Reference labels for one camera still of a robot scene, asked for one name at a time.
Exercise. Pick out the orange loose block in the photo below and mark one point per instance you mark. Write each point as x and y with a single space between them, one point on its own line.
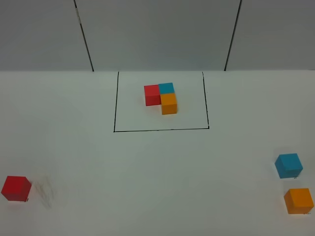
298 201

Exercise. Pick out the orange template block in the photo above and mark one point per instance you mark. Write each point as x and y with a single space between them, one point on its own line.
168 103

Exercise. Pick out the red template block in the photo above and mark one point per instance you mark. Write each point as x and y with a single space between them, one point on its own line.
152 95

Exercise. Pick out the blue template block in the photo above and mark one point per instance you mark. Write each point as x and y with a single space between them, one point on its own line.
166 88

